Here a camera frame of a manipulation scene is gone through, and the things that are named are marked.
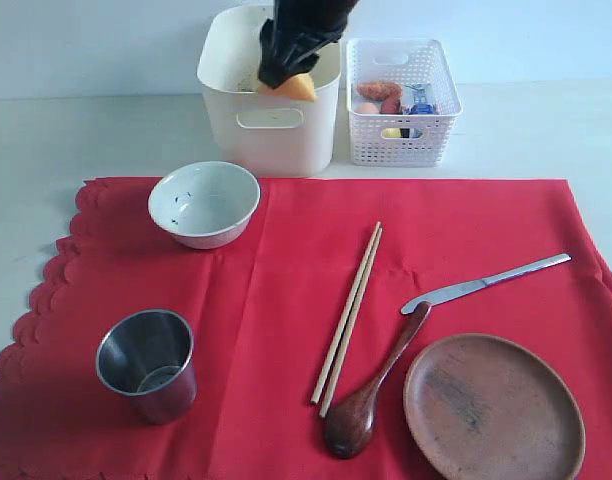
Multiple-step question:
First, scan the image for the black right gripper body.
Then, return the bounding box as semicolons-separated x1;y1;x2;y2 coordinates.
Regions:
263;0;358;55

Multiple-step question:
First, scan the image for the yellow cheese wedge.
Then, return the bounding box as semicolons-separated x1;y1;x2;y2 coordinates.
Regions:
256;73;317;102

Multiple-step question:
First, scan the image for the fried chicken nugget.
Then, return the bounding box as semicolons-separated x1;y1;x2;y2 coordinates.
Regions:
356;81;402;101

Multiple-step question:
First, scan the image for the brown egg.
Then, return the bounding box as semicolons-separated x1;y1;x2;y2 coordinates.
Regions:
355;102;380;115

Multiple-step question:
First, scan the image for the red sausage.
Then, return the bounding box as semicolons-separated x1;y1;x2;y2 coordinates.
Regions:
380;96;401;115

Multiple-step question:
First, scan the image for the yellow lemon with sticker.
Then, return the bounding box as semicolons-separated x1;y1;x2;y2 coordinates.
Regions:
382;128;402;139

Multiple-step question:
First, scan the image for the blue white milk carton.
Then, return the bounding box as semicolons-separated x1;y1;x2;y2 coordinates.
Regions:
400;83;437;115

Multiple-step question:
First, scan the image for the white ceramic bowl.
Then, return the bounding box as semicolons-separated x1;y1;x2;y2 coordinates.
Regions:
148;161;261;250

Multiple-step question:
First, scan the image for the stainless steel cup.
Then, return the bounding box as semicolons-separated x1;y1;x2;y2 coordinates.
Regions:
95;309;198;425

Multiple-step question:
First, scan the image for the wooden chopstick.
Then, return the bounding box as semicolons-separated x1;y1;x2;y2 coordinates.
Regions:
318;226;383;418
310;221;381;405

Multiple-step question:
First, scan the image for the dark wooden spoon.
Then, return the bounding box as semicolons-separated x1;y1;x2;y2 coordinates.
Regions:
323;301;431;459

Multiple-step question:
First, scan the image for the cream plastic storage bin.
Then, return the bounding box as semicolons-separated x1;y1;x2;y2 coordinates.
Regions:
197;5;341;177

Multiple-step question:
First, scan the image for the white perforated plastic basket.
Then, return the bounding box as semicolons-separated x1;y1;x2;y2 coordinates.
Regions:
346;38;462;167

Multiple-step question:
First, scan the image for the stainless steel table knife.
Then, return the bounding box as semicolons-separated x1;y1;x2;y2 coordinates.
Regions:
400;253;572;315

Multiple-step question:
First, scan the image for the round wooden plate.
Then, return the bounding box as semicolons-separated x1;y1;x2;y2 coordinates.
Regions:
403;333;586;479

